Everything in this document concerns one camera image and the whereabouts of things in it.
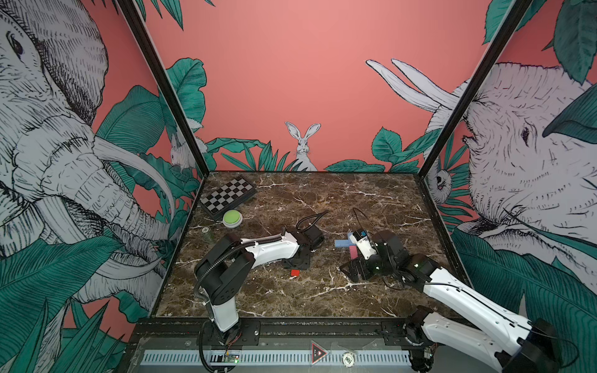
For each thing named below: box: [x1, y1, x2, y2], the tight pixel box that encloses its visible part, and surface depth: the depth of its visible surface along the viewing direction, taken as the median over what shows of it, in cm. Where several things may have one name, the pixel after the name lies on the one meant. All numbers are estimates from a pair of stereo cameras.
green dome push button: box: [222, 209, 243, 229], surface depth 103 cm
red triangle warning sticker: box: [310, 339, 329, 367], surface depth 71 cm
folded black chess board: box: [199, 175, 258, 219], surface depth 109 cm
